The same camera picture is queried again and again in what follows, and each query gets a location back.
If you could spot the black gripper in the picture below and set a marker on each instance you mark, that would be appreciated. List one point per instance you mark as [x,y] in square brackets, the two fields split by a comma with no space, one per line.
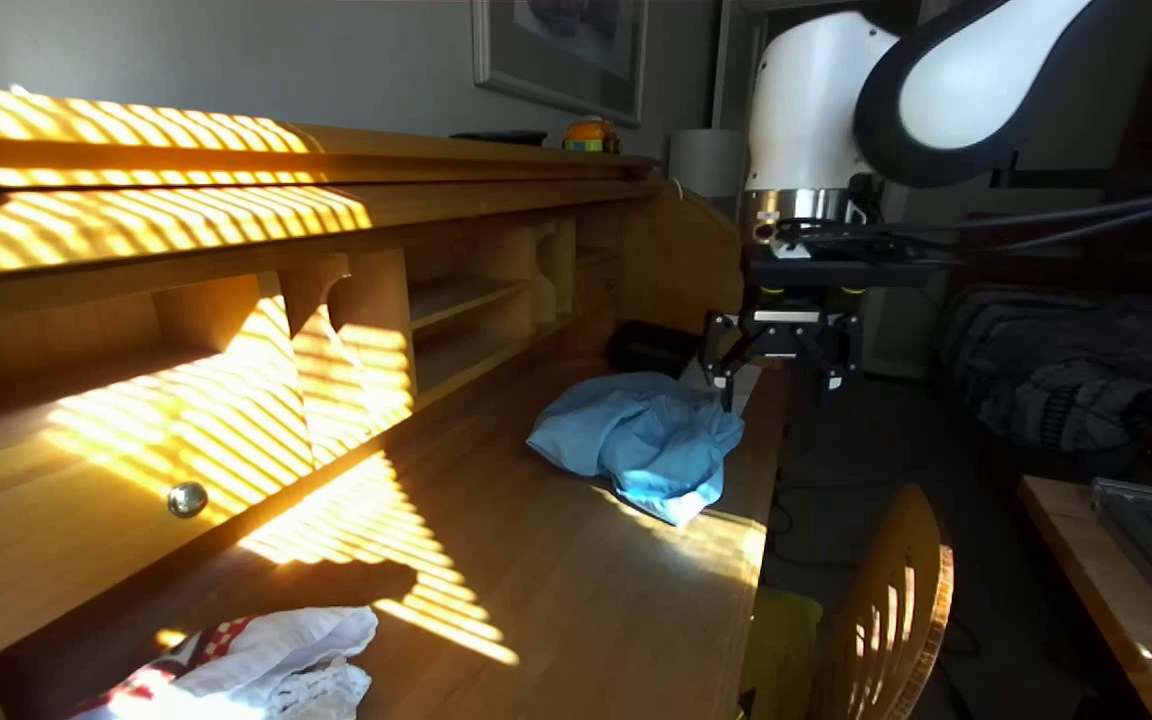
[796,326]

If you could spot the light blue cloth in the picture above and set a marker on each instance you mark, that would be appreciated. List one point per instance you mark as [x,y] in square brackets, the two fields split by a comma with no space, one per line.
[640,440]

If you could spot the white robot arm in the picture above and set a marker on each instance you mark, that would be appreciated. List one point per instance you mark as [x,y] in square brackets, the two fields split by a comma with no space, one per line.
[818,107]

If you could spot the wooden roll-top desk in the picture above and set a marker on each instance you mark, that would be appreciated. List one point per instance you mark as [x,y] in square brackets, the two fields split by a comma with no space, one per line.
[538,587]

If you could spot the white red crumpled cloth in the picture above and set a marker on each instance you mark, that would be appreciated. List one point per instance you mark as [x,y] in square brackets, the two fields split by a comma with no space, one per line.
[281,654]

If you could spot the small wooden desk drawer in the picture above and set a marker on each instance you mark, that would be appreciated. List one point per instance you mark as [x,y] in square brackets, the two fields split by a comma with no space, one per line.
[71,545]

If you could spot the wooden spindle chair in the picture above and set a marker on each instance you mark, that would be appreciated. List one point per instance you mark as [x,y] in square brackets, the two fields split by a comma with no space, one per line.
[889,602]

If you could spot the bed with striped blanket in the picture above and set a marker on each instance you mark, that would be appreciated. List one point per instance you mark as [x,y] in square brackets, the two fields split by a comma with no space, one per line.
[1069,374]

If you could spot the small orange object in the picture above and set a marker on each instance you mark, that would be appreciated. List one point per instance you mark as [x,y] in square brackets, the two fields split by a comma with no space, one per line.
[591,137]

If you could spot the yellow bin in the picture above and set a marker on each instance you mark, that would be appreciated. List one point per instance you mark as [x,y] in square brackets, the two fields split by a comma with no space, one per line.
[783,654]

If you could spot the wooden side table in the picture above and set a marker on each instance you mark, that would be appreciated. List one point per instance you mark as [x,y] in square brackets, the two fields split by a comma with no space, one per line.
[1111,602]

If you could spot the round metal drawer knob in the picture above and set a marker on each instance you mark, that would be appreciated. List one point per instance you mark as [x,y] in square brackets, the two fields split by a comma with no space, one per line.
[185,503]

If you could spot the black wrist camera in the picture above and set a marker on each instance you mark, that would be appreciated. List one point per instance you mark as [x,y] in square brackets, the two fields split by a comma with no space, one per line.
[840,253]

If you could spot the framed wall picture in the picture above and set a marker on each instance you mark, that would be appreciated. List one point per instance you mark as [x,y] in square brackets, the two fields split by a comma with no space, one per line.
[563,52]

